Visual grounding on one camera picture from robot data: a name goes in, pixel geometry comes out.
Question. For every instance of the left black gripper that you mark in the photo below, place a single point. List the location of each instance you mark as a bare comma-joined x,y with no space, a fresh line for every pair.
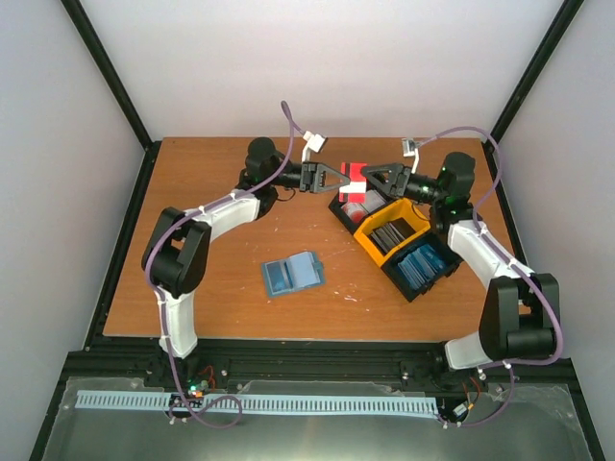
313,178

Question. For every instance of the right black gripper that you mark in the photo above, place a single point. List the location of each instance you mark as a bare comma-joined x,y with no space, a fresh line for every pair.
392,181

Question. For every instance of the red white credit card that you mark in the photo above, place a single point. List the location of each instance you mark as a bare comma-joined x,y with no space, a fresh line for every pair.
355,190

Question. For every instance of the blue card holder wallet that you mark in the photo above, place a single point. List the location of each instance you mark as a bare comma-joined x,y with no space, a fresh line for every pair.
306,271

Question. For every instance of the blue VIP credit card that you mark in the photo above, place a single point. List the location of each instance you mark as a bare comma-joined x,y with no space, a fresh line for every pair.
279,278

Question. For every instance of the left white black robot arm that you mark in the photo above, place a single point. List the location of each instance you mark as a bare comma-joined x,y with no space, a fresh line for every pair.
175,259

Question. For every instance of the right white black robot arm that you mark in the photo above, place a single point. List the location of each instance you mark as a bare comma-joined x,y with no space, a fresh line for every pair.
519,324

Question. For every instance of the white card stack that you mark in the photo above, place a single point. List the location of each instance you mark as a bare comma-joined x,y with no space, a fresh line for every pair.
373,200

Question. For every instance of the black bin with red cards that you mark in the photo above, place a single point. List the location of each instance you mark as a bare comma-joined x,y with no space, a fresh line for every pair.
335,209

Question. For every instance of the yellow bin with dark cards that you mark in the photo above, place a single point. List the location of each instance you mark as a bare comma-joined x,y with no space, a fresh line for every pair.
402,208

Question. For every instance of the dark card stack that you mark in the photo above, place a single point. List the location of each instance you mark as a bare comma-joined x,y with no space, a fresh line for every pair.
391,234

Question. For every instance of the blue card stack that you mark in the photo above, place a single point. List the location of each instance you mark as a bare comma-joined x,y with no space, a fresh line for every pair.
421,266

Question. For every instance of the black bin with blue cards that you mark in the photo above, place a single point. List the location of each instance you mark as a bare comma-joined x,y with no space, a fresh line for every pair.
452,259

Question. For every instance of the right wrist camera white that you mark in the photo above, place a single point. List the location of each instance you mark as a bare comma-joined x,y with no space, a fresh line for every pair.
411,149

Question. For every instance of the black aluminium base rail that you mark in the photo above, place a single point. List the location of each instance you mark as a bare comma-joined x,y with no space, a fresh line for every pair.
410,367

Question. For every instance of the right black frame post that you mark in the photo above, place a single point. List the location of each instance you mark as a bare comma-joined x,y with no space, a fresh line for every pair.
562,20

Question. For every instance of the black frame post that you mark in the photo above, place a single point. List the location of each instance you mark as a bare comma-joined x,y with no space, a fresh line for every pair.
562,20
94,45

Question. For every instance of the left black frame post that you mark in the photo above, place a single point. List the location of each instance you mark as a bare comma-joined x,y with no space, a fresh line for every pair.
94,45

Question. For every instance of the light blue slotted cable duct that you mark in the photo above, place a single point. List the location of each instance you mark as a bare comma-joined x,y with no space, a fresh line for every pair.
278,405

